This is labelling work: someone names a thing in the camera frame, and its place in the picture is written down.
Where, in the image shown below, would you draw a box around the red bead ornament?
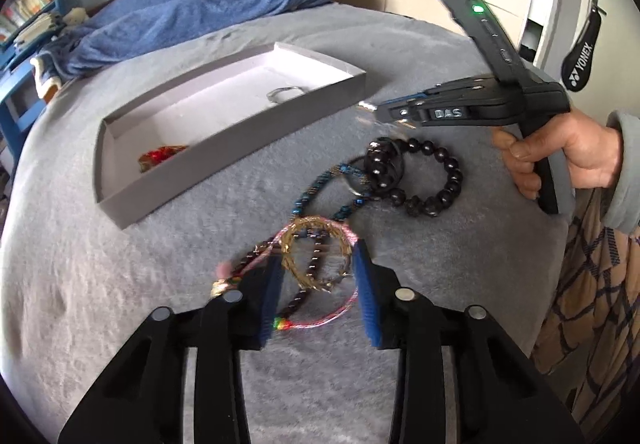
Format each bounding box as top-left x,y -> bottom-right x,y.
138,145 -> 188,173

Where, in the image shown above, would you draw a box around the person right hand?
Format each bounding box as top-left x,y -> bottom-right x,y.
490,106 -> 624,202

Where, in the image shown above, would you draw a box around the gold chain bracelet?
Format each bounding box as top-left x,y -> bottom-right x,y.
278,217 -> 355,295

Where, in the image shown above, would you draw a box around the patterned brown pants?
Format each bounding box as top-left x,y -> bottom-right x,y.
532,190 -> 639,435

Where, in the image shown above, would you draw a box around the blue blanket bundle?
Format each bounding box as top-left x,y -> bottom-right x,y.
32,0 -> 331,85

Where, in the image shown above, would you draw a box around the pink string bracelet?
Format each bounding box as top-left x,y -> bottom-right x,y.
214,215 -> 362,331

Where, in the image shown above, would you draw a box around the large black bead bracelet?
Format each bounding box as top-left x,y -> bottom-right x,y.
362,135 -> 464,219

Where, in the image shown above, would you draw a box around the grey sleeve right forearm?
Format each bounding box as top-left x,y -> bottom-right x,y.
601,111 -> 640,235

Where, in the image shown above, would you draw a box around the grey bed cover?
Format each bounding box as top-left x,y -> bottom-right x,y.
1,4 -> 568,440

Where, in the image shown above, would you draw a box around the blue beaded bracelet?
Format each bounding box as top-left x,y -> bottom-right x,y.
290,162 -> 374,221

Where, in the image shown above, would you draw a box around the dark red bead bracelet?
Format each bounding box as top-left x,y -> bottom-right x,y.
234,229 -> 331,323

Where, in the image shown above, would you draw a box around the black Yonex racket bag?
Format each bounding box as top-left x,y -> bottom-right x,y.
561,0 -> 606,92

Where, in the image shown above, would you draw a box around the blue bookshelf desk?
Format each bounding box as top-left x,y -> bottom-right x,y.
1,0 -> 65,163

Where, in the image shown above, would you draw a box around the grey cardboard tray box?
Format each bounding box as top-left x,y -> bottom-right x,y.
93,42 -> 367,229

